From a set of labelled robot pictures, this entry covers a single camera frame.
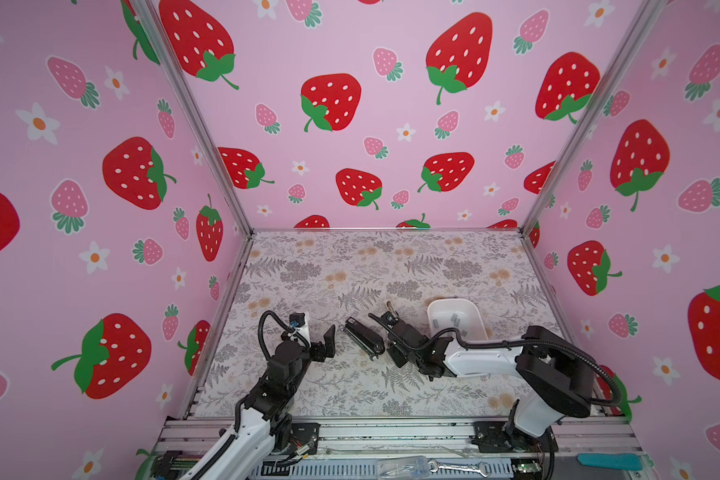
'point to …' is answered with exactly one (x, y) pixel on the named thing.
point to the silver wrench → (483, 468)
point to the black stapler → (368, 341)
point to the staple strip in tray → (454, 317)
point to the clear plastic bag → (410, 467)
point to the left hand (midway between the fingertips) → (318, 325)
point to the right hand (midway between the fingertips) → (390, 341)
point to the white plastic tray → (463, 314)
